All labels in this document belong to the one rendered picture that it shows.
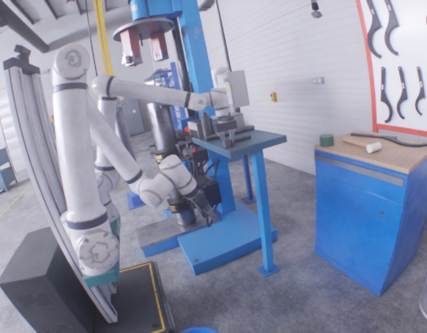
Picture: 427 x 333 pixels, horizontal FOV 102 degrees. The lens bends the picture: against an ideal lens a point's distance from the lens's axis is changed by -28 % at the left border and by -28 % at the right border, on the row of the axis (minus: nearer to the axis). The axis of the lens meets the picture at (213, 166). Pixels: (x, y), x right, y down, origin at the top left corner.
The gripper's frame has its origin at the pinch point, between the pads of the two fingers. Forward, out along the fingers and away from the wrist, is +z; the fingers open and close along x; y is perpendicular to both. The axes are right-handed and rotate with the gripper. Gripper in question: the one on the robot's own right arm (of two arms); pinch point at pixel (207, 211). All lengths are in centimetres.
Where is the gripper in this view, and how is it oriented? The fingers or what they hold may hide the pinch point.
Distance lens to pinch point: 114.8
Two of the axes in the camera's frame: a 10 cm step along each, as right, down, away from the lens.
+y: -7.4, 6.4, -2.1
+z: 4.6, 7.1, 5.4
